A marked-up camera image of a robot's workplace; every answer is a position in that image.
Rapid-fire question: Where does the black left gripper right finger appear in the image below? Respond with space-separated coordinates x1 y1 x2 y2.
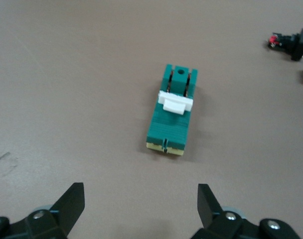
191 184 302 239

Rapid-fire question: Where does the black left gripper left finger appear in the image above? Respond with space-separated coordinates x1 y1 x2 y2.
6 182 85 239

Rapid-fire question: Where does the green load switch white lever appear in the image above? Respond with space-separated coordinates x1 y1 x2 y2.
145 64 199 157

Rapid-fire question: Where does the black button red contact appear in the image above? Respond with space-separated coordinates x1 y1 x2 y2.
267 27 303 62

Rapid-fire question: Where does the brown paper table cover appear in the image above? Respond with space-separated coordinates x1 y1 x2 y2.
0 0 303 239

